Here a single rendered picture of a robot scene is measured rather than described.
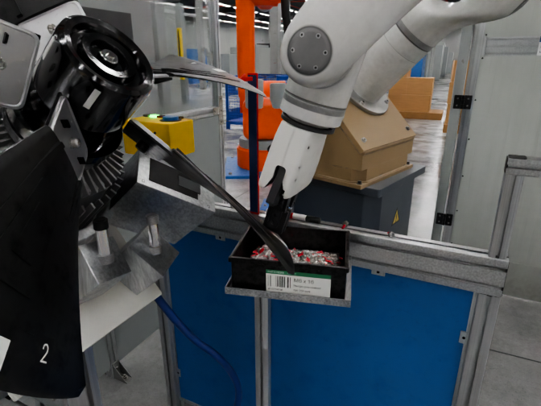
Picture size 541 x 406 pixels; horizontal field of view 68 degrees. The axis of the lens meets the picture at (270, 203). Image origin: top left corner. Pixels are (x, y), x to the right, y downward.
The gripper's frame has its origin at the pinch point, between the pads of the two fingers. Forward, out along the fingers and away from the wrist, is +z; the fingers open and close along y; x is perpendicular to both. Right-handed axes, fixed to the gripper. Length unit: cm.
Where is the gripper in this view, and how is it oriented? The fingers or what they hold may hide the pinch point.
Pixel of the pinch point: (277, 217)
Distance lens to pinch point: 60.2
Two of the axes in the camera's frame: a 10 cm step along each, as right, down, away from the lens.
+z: -2.7, 8.6, 4.3
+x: 8.6, 4.1, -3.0
